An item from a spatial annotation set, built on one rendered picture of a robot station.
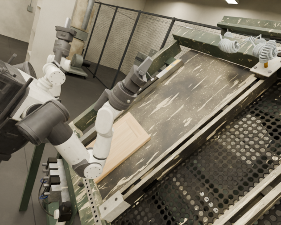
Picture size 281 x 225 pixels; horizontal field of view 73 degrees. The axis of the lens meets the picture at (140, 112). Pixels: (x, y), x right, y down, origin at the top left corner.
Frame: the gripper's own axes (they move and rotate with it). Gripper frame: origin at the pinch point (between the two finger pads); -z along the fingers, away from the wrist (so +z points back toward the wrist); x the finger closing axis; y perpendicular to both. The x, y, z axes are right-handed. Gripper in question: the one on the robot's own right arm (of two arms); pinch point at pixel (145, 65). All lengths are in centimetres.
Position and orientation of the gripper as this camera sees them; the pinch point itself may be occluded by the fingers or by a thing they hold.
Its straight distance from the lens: 68.6
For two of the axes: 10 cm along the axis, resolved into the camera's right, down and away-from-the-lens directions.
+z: -5.9, 7.0, 4.0
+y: 8.1, 4.8, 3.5
